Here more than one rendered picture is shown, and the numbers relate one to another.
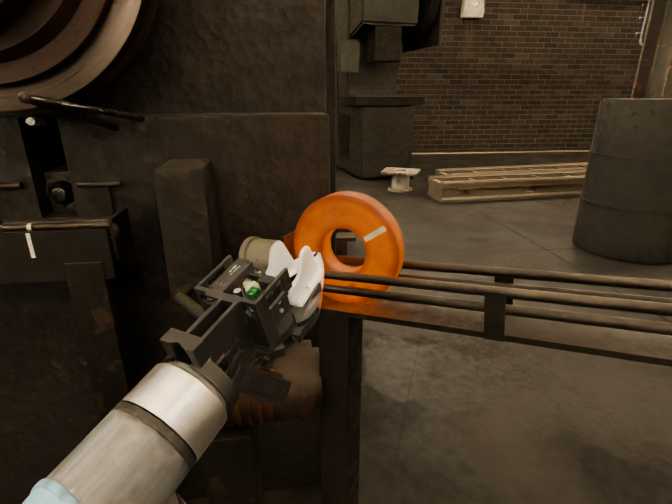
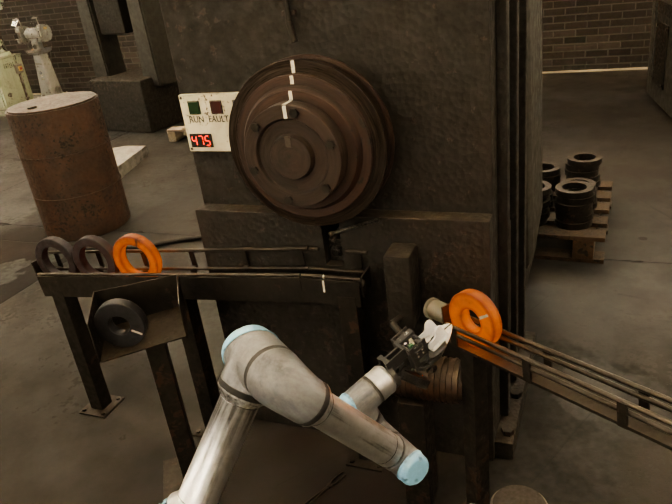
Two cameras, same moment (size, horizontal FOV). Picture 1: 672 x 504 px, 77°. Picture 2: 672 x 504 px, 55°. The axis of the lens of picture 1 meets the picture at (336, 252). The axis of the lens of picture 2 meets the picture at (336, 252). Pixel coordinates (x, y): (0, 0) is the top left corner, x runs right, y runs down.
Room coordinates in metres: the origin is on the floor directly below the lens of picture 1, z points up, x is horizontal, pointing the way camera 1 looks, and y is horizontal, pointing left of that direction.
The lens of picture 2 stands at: (-0.82, -0.47, 1.62)
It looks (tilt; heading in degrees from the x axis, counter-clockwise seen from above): 26 degrees down; 31
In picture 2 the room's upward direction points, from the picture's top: 7 degrees counter-clockwise
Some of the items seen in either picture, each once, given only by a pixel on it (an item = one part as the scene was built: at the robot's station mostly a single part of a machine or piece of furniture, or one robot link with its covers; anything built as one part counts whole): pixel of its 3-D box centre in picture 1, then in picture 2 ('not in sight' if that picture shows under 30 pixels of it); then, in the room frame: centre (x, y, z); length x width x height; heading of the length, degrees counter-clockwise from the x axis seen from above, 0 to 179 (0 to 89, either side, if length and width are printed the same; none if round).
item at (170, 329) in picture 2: not in sight; (162, 393); (0.34, 0.97, 0.36); 0.26 x 0.20 x 0.72; 132
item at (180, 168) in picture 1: (192, 231); (403, 284); (0.70, 0.25, 0.68); 0.11 x 0.08 x 0.24; 7
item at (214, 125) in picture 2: not in sight; (221, 122); (0.73, 0.83, 1.15); 0.26 x 0.02 x 0.18; 97
